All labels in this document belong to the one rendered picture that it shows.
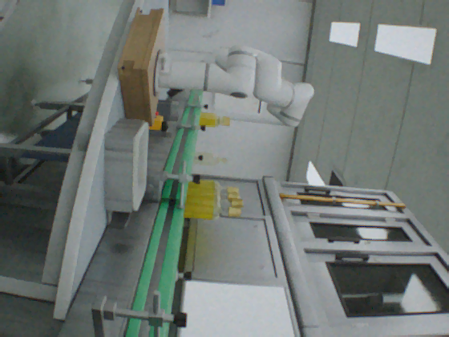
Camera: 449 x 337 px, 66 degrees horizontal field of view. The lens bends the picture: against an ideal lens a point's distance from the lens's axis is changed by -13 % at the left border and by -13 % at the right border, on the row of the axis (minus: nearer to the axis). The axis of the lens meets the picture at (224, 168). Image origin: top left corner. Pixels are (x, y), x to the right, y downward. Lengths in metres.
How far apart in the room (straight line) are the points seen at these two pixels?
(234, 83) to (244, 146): 6.33
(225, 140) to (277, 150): 1.01
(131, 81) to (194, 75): 0.21
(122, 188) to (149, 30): 0.48
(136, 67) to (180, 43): 6.08
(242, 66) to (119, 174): 0.50
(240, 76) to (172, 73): 0.21
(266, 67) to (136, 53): 0.44
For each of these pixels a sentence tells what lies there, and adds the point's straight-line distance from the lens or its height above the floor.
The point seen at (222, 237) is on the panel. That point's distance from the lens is 1.49.
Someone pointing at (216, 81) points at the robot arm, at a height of 1.03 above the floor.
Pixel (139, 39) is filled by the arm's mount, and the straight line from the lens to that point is 1.18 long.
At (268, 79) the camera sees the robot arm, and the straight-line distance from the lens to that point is 1.29.
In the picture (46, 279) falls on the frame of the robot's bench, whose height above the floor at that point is 0.67.
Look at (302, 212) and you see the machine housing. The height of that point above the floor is 1.49.
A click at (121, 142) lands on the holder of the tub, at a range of 1.03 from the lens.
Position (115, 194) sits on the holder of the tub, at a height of 0.78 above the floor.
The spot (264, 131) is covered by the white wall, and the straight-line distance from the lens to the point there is 7.46.
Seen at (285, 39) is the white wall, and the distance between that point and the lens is 7.24.
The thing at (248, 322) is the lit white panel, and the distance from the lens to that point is 1.12.
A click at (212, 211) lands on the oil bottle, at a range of 1.37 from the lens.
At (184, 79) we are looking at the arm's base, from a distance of 1.22.
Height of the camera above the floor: 1.01
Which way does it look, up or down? 3 degrees up
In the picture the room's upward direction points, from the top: 95 degrees clockwise
